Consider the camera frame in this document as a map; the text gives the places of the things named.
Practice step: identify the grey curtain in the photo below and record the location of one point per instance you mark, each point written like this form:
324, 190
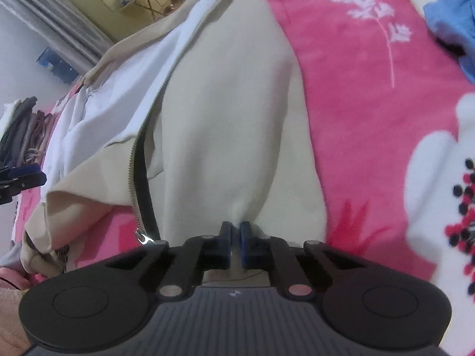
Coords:
55, 18

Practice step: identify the pink floral blanket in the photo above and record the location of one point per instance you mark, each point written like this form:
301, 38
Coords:
352, 100

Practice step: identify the blue garment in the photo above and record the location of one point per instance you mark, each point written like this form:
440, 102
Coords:
451, 11

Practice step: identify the peach pink cloth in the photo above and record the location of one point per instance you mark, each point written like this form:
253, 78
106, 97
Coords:
9, 311

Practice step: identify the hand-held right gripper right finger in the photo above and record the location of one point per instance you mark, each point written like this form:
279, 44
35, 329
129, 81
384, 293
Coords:
245, 241

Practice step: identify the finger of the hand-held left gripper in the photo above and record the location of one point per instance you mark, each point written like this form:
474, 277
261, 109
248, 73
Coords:
22, 171
26, 183

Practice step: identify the beige zip jacket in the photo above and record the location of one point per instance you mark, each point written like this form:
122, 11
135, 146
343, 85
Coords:
222, 118

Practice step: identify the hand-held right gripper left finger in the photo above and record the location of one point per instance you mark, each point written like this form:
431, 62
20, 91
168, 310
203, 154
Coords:
226, 238

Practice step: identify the blue water dispenser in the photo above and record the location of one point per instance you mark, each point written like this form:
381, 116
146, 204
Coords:
55, 63

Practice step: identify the stack of folded clothes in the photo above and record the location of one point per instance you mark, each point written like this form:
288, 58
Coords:
22, 129

